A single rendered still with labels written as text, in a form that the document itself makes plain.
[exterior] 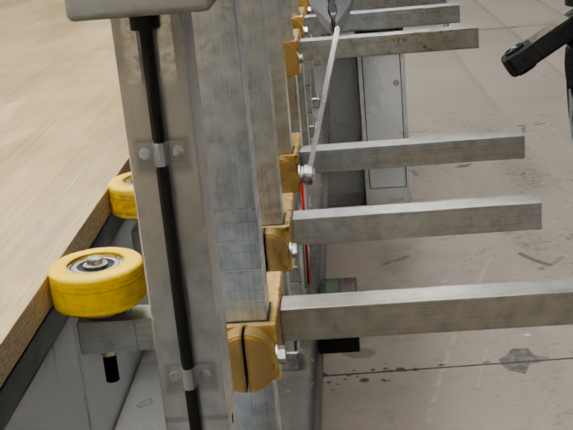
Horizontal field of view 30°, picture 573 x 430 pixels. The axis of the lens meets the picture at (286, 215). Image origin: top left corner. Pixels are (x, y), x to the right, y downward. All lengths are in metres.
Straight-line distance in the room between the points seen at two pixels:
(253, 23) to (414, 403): 1.61
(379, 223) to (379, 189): 2.62
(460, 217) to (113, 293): 0.41
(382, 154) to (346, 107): 2.44
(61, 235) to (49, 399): 0.15
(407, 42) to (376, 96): 2.08
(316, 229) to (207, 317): 0.57
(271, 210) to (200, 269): 0.53
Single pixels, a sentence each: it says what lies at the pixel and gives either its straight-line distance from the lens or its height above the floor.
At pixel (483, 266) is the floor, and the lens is 3.30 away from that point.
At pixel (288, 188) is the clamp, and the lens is 1.31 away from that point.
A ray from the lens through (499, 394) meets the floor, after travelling 2.57.
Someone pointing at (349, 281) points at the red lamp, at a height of 0.70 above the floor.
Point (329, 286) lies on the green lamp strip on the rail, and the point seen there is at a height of 0.70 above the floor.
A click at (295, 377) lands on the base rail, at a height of 0.70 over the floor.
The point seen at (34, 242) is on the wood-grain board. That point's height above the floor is 0.90.
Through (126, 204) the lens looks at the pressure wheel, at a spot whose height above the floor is 0.89.
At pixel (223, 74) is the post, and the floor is 1.07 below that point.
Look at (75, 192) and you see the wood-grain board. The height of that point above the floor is 0.90.
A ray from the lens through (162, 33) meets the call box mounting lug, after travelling 0.53.
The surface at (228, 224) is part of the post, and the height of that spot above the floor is 0.95.
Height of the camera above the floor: 1.21
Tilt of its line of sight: 18 degrees down
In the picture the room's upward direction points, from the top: 5 degrees counter-clockwise
